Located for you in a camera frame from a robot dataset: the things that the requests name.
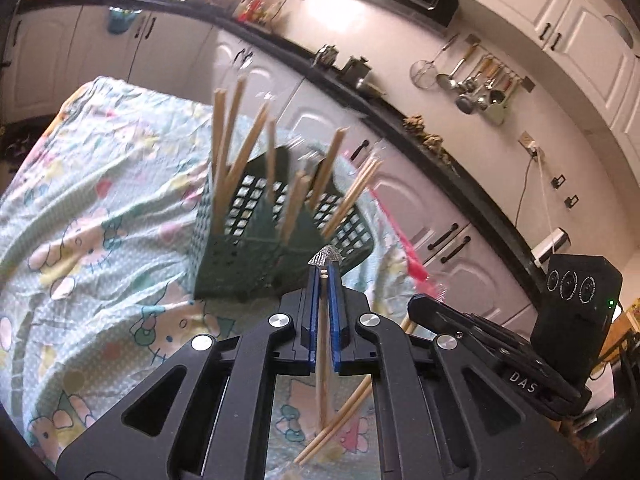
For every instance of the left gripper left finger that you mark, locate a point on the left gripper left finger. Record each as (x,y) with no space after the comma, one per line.
(311,304)

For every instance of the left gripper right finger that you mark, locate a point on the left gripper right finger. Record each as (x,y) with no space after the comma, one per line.
(336,315)

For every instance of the chopsticks pair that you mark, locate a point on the chopsticks pair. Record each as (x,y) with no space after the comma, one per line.
(223,126)
(364,176)
(298,185)

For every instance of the dark green utensil basket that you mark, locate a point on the dark green utensil basket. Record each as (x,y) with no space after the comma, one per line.
(248,259)

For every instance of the dried ginger pile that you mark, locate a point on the dried ginger pile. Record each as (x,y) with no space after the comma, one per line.
(433,143)

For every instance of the floral light blue cloth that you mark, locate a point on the floral light blue cloth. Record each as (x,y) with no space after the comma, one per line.
(95,233)

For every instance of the dark steel kettle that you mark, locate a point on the dark steel kettle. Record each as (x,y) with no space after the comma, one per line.
(354,70)

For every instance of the steel teapot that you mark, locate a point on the steel teapot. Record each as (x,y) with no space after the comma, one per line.
(326,56)

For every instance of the steel ladle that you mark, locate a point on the steel ladle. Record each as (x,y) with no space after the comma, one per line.
(448,81)

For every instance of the green spatula on rack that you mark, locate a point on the green spatula on rack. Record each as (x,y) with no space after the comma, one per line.
(495,110)

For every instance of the red condiment bottle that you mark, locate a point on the red condiment bottle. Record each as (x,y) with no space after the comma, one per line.
(252,11)

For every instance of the teal hanging bin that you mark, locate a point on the teal hanging bin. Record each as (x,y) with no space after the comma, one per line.
(119,20)

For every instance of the white upper cabinet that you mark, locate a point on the white upper cabinet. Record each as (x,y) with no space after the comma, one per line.
(577,56)

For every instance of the wire mesh skimmer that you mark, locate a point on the wire mesh skimmer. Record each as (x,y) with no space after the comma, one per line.
(423,73)

